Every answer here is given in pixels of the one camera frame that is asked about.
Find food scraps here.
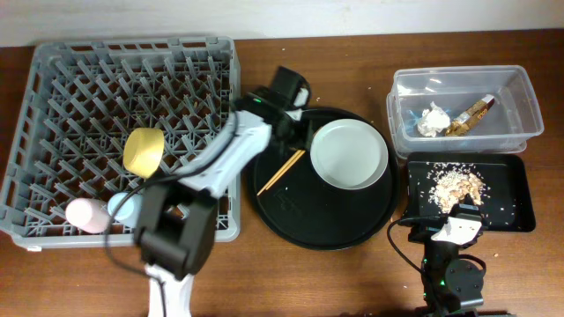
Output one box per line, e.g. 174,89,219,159
427,162,491,214

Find white round plate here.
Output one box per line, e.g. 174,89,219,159
309,119,389,190

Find yellow bowl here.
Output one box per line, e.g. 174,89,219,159
122,128,165,179

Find light blue plastic cup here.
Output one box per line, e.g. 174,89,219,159
108,192,143,228

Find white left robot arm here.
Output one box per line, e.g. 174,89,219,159
134,85,312,316

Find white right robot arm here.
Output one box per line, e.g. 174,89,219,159
408,195,486,316

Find clear plastic waste bin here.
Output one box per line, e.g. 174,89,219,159
386,65,545,159

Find grey plastic dishwasher rack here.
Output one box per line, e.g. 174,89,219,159
1,37,241,251

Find wooden chopstick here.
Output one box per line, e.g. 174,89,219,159
263,149,307,191
256,149,305,196

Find black rectangular tray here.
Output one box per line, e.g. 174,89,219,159
404,152,536,232

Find round black tray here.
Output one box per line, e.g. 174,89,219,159
245,106,402,252

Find brown Nescafe sachet wrapper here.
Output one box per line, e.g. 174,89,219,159
445,94,495,136

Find crumpled white tissue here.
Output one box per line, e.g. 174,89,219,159
417,101,450,137

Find pink plastic cup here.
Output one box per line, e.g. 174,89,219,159
65,198,110,233

